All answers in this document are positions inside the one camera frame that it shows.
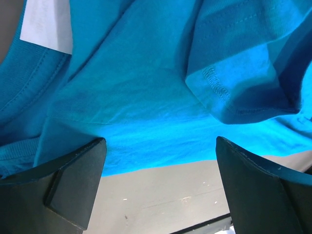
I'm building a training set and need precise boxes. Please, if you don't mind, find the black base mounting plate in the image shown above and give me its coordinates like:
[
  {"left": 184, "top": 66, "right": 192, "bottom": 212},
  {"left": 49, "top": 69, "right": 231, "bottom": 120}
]
[{"left": 172, "top": 213, "right": 233, "bottom": 234}]

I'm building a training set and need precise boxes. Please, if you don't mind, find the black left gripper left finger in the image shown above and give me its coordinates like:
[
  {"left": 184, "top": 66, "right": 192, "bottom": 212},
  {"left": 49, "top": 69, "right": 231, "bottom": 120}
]
[{"left": 0, "top": 138, "right": 107, "bottom": 234}]

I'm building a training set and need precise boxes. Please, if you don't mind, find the blue t shirt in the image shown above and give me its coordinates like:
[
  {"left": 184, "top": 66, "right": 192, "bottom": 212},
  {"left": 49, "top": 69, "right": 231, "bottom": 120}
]
[{"left": 0, "top": 0, "right": 312, "bottom": 178}]

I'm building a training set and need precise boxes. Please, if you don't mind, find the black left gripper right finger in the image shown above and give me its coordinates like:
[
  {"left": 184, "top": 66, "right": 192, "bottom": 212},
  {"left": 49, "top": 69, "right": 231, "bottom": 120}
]
[{"left": 215, "top": 136, "right": 312, "bottom": 234}]

